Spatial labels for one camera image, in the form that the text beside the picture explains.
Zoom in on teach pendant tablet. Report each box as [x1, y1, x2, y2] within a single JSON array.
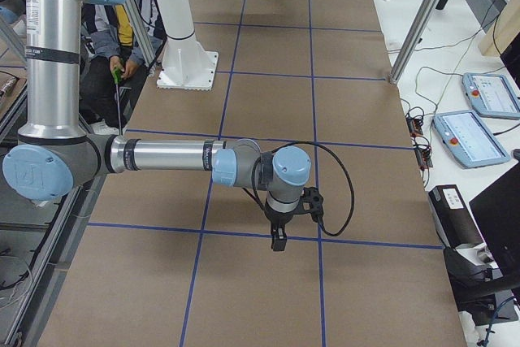
[[462, 72, 519, 119], [432, 110, 511, 168]]

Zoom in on seated person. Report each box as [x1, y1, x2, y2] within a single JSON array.
[[80, 0, 166, 134]]

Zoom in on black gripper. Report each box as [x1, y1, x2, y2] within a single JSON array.
[[264, 202, 298, 251]]

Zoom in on near teach pendant tablet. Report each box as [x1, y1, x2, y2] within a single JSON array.
[[432, 110, 511, 168]]

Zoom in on far teach pendant tablet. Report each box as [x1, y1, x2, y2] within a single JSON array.
[[462, 72, 519, 119]]

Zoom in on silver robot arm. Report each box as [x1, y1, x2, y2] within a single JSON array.
[[2, 0, 322, 251]]

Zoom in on aluminium frame post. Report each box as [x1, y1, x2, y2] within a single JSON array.
[[388, 0, 439, 85]]

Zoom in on white pedestal column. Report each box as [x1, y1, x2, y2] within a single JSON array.
[[156, 0, 219, 90]]

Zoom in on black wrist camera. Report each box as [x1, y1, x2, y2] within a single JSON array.
[[301, 187, 324, 224]]

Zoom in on black box with label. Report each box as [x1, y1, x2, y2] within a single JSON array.
[[428, 184, 483, 249]]

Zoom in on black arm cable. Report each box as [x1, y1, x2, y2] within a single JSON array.
[[243, 141, 355, 238]]

